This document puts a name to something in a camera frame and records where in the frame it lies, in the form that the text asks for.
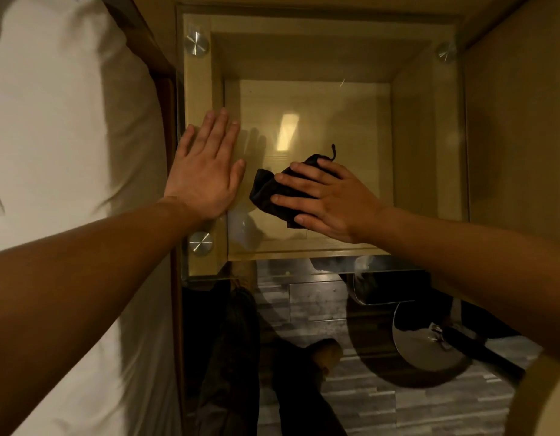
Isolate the person's right hand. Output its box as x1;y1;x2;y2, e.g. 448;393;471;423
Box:
270;158;389;245

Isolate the person's left hand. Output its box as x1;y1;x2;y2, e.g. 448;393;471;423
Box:
163;108;247;221

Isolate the black cleaning cloth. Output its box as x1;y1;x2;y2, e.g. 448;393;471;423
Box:
249;144;340;230

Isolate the person's left forearm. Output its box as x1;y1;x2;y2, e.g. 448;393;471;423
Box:
0;197;208;436

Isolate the person's right forearm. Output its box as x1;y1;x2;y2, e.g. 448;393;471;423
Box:
365;206;560;361

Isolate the wooden glass-topped nightstand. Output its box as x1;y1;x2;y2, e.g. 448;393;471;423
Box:
177;4;471;283

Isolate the round metal glass standoff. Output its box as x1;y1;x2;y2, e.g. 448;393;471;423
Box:
435;41;458;64
188;231;214;257
184;31;210;57

